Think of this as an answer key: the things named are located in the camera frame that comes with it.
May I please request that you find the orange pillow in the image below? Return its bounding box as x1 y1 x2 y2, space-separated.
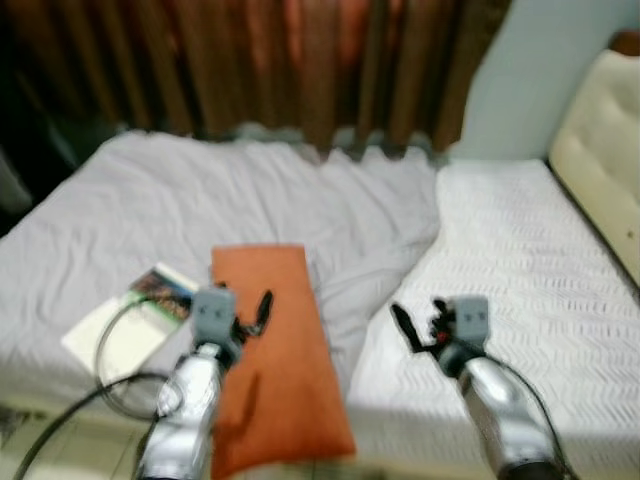
208 244 358 480

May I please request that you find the white patterned mattress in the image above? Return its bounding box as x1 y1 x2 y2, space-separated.
345 160 640 476

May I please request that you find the white book with landscape photo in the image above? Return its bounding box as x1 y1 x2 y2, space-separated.
62 263 201 386

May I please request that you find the grey duvet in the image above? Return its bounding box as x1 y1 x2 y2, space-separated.
0 130 443 401

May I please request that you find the cream padded headboard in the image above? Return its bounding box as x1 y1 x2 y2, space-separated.
547 50 640 286

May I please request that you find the rust brown curtain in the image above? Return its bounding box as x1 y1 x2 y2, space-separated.
0 0 513 163

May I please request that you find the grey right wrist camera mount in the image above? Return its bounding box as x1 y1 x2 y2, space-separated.
453 296 492 346

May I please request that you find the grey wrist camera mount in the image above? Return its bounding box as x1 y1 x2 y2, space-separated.
453 296 492 346
190 285 239 346

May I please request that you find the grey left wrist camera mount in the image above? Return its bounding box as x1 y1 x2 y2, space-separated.
190 285 239 346

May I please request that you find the brown wooden bed frame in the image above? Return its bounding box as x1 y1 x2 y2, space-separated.
610 30 640 57

